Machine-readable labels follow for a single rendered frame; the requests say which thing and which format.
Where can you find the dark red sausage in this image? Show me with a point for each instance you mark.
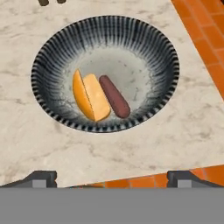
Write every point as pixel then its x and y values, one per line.
pixel 114 96

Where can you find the black and white striped bowl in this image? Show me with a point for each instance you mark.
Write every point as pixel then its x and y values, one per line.
pixel 105 38

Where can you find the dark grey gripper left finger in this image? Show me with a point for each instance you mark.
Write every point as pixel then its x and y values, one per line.
pixel 40 177

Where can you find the orange hot dog bun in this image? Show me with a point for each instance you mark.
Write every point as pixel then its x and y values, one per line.
pixel 91 96

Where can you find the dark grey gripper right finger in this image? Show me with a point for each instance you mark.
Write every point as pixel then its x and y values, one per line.
pixel 182 176

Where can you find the dark brown stool leg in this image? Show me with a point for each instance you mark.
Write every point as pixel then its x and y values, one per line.
pixel 43 2
pixel 61 1

